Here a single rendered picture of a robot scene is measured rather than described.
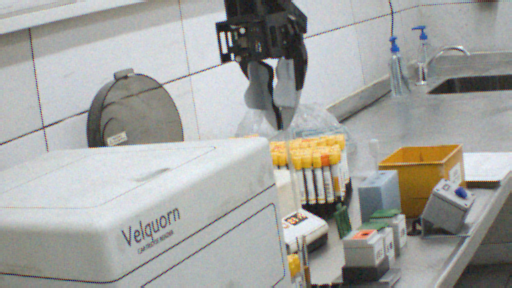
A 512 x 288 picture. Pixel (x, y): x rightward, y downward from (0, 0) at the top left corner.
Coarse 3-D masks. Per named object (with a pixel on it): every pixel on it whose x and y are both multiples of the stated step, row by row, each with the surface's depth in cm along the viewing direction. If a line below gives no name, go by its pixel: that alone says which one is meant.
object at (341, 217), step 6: (336, 210) 126; (342, 210) 127; (336, 216) 125; (342, 216) 127; (348, 216) 128; (336, 222) 125; (342, 222) 126; (348, 222) 128; (342, 228) 126; (348, 228) 128; (342, 234) 126; (348, 234) 127
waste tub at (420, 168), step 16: (448, 144) 163; (384, 160) 160; (400, 160) 167; (416, 160) 167; (432, 160) 165; (448, 160) 153; (400, 176) 155; (416, 176) 154; (432, 176) 152; (448, 176) 153; (464, 176) 162; (400, 192) 156; (416, 192) 154; (416, 208) 155
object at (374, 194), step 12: (372, 180) 146; (384, 180) 145; (396, 180) 150; (360, 192) 143; (372, 192) 142; (384, 192) 143; (396, 192) 149; (360, 204) 144; (372, 204) 143; (384, 204) 143; (396, 204) 149; (360, 216) 144
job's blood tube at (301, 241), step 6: (300, 240) 120; (300, 246) 120; (306, 246) 120; (300, 252) 120; (306, 252) 120; (300, 258) 121; (306, 258) 121; (306, 264) 121; (306, 270) 121; (306, 276) 121; (306, 282) 121
